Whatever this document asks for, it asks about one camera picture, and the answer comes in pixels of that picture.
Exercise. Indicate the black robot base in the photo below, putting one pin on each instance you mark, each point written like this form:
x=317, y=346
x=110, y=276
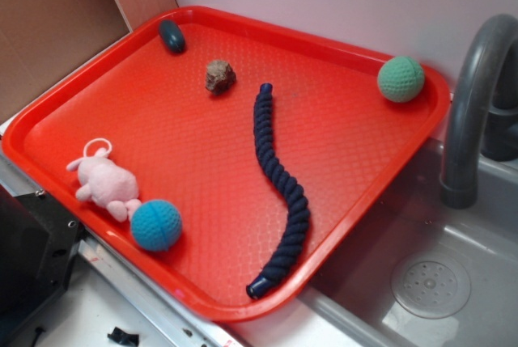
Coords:
x=39, y=241

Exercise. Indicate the red plastic tray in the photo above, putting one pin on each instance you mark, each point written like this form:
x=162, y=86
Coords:
x=333, y=131

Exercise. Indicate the brown rock lump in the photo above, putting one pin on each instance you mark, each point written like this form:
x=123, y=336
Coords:
x=219, y=77

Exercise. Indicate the blue knitted ball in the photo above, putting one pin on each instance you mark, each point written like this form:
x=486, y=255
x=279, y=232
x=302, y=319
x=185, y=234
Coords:
x=156, y=225

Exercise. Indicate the dark teal oval object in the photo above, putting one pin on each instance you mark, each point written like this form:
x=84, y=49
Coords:
x=172, y=36

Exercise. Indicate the green knitted ball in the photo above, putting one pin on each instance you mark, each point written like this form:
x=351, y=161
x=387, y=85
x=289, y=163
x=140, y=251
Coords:
x=401, y=79

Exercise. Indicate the pink plush toy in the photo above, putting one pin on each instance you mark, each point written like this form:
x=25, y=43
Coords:
x=104, y=183

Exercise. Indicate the grey toy sink basin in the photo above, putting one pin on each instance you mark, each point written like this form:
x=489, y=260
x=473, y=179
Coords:
x=414, y=272

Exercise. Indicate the grey toy faucet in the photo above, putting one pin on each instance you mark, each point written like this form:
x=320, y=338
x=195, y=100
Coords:
x=483, y=115

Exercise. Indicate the black tape scrap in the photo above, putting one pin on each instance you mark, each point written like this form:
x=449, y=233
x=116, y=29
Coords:
x=124, y=338

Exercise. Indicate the brown cardboard panel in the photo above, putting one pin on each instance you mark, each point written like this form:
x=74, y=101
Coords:
x=42, y=41

